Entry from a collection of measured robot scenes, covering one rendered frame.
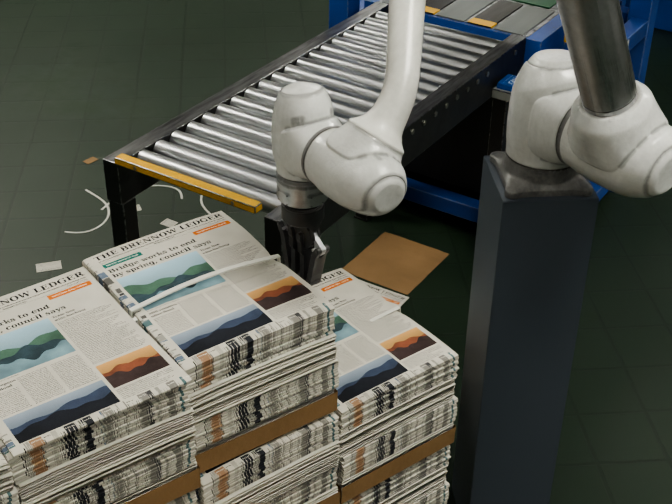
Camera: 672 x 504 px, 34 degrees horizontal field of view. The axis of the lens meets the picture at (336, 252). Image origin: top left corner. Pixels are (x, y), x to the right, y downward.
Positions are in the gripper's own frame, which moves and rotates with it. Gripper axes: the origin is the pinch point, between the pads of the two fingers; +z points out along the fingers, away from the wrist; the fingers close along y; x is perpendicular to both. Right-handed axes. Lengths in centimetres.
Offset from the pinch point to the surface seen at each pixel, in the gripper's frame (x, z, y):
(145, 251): -23.0, -10.0, -15.7
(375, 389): 4.0, 13.0, 16.9
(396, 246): 123, 95, -114
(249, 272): -11.6, -9.7, 0.3
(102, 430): -50, -7, 19
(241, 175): 32, 17, -69
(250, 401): -23.1, 1.8, 17.3
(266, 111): 57, 17, -95
